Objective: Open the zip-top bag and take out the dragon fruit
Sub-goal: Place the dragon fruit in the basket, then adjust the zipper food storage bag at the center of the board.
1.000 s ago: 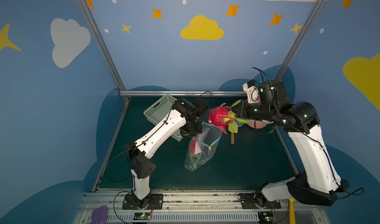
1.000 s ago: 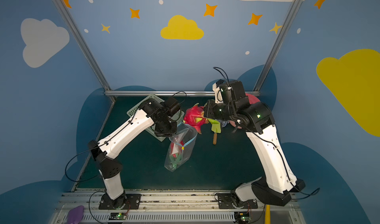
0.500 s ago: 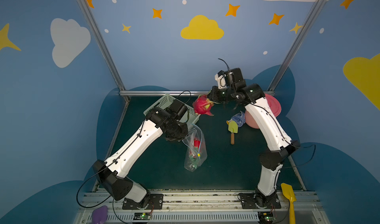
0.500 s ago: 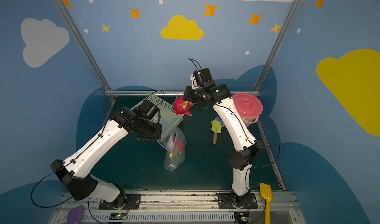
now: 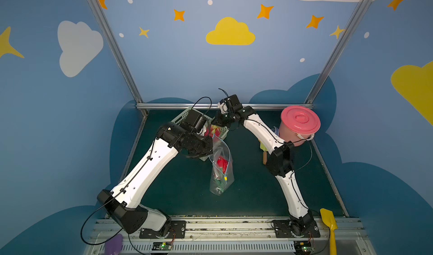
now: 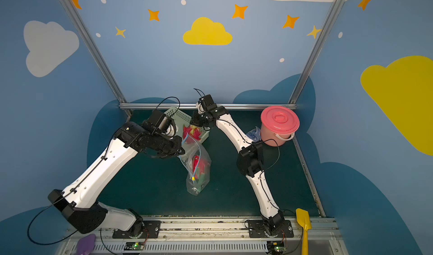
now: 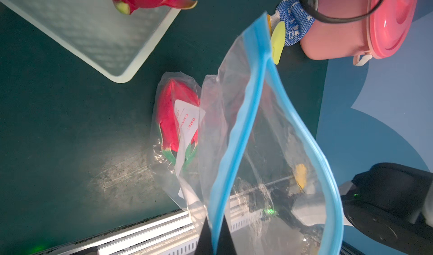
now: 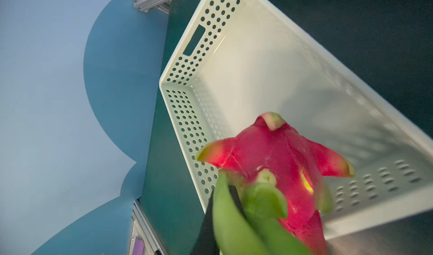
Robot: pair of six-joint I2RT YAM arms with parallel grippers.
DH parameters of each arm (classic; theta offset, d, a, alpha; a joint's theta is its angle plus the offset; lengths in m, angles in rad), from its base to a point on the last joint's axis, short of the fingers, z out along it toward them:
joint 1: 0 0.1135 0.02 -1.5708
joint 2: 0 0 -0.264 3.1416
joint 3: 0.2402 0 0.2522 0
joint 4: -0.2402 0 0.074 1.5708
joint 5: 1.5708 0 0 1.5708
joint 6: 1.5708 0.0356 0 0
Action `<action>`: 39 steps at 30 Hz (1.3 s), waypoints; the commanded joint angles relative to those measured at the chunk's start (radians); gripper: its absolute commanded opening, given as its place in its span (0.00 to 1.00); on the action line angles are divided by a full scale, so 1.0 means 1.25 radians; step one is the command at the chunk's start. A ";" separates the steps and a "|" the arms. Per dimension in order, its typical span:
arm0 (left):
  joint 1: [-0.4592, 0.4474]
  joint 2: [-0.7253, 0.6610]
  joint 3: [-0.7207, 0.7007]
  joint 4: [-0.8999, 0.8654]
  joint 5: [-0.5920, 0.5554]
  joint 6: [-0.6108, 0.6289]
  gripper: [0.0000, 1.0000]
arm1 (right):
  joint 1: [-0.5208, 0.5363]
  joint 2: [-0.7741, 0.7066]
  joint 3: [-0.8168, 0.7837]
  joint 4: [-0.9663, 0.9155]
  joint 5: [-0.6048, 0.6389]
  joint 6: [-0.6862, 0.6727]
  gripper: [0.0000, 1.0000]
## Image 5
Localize pink plastic bucket with lid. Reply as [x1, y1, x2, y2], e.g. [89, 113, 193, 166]
[279, 106, 321, 146]

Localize pink dragon fruit toy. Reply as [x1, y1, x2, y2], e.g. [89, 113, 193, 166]
[204, 125, 229, 140]
[215, 157, 228, 193]

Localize green trowel wooden handle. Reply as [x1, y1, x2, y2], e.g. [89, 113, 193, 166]
[260, 142, 268, 165]

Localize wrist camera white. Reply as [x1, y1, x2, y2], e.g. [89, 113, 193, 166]
[217, 95, 243, 114]
[180, 109, 206, 134]

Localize yellow plastic toy shovel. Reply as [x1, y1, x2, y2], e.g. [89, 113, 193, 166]
[320, 208, 338, 255]

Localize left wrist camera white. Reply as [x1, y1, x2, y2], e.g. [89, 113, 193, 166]
[180, 109, 206, 134]

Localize aluminium frame right post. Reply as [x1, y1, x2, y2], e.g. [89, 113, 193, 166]
[304, 0, 373, 106]

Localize purple plastic toy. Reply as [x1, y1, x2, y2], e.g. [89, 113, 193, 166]
[104, 234, 123, 255]

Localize clear zip-top bag blue seal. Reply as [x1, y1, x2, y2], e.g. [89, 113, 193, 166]
[208, 135, 235, 196]

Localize aluminium frame back rail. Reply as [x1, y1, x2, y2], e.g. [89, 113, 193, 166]
[136, 102, 314, 111]

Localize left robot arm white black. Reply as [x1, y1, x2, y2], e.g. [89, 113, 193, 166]
[97, 121, 213, 237]

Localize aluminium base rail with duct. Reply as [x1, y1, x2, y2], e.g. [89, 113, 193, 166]
[82, 216, 376, 255]

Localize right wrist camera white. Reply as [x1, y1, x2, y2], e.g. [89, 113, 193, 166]
[217, 95, 243, 114]

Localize aluminium frame left post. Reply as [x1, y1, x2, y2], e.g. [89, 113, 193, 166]
[87, 0, 143, 103]

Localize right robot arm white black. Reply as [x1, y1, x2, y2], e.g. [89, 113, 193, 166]
[212, 100, 320, 238]

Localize aluminium frame post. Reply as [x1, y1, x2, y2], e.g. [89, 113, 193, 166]
[304, 0, 373, 106]
[87, 0, 143, 103]

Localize light green perforated plastic basket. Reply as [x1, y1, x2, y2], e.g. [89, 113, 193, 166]
[164, 107, 232, 163]

